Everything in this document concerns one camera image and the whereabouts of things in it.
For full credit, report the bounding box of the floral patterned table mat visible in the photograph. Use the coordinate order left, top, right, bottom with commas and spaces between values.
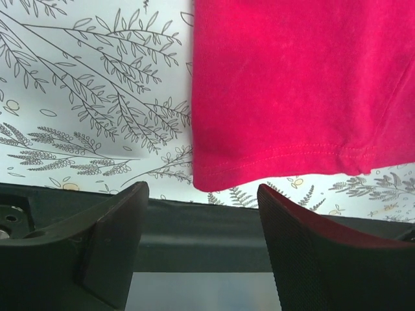
1, 1, 414, 223

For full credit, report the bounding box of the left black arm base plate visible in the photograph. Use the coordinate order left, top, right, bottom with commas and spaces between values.
1, 183, 112, 238

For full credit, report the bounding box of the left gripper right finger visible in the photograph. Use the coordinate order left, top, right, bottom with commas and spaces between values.
257, 185, 414, 310

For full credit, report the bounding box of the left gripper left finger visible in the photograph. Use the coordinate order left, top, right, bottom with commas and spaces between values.
1, 182, 149, 310

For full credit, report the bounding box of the crimson t-shirt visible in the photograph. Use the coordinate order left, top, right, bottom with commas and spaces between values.
191, 1, 414, 192

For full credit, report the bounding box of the aluminium frame rail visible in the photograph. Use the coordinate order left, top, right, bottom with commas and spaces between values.
129, 199, 415, 311

